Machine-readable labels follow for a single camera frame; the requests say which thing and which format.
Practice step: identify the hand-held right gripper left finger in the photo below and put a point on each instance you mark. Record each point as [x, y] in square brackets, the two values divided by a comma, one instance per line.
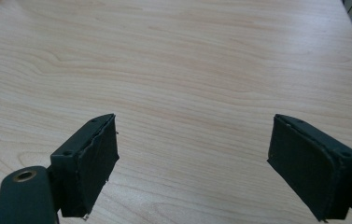
[83, 165]

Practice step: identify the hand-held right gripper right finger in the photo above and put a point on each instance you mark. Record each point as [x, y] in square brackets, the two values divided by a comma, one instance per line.
[310, 168]

